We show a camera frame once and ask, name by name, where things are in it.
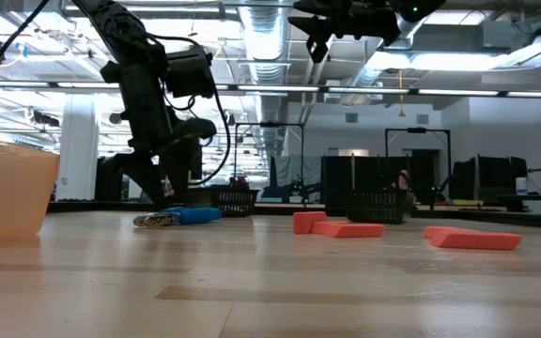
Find black station frame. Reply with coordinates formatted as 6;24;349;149
384;126;453;201
234;121;305;201

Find silver ventilation duct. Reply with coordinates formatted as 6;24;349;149
240;0;290;156

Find person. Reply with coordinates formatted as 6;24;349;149
395;169;412;192

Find black left camera cable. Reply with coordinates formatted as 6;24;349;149
147;32;232;187

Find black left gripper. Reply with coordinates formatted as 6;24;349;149
100;59;218;208

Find white square column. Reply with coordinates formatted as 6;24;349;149
56;93;100;202

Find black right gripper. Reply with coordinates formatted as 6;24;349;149
287;0;402;65

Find black cabinet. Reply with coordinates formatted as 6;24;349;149
94;157;126;203

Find yellow hanging cord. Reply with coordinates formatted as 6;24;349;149
396;69;407;118

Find black partition panel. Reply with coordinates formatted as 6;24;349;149
321;154;410;212

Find orange translucent plastic bin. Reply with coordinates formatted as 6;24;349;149
0;132;61;244

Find blue-handled pliers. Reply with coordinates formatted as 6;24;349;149
132;206;224;229

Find black mesh basket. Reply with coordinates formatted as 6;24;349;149
345;190;408;224
190;187;261;218

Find overhead light bar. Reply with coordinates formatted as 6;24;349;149
0;80;541;100

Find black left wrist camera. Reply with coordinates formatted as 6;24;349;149
164;46;216;100

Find thin black cable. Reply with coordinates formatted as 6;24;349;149
0;0;52;107

